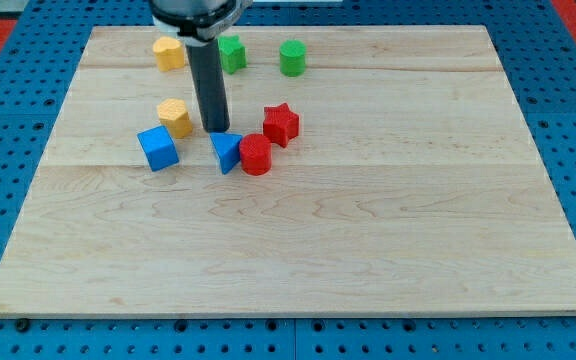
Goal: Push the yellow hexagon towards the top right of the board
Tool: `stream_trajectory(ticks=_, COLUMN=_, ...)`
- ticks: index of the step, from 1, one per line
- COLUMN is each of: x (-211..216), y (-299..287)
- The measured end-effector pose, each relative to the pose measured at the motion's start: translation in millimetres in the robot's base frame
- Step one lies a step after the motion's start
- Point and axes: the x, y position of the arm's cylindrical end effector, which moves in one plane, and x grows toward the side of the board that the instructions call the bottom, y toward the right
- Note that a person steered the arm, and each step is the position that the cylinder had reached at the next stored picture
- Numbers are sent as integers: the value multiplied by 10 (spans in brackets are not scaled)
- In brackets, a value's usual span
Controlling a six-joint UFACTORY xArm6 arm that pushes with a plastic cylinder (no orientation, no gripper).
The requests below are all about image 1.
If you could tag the red cylinder block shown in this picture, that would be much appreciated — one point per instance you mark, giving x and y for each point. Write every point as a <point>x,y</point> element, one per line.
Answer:
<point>255,154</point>

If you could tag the yellow hexagon block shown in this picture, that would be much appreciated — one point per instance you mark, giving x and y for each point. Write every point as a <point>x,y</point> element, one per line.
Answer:
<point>173,114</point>

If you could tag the green star block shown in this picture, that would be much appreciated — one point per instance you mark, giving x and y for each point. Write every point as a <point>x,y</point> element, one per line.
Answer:
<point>232,53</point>

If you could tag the light wooden board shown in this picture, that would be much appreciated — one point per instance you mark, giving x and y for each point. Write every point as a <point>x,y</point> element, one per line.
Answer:
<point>414,189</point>

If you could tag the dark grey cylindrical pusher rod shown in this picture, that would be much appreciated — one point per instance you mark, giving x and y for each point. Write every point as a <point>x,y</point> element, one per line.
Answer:
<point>207,75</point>

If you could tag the blue cube block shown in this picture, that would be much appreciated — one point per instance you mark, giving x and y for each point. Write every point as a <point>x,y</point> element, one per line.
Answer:
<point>158,147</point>

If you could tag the red star block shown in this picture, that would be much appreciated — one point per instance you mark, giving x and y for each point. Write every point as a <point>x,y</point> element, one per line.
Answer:
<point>280,124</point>

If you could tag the blue triangle block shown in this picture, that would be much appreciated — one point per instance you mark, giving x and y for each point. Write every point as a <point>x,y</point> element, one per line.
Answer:
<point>226,147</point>

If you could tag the green cylinder block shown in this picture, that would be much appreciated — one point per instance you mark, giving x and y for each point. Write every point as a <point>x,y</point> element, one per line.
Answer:
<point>292,58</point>

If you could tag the yellow heart block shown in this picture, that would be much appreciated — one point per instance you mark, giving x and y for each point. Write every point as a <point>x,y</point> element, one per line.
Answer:
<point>169,53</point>

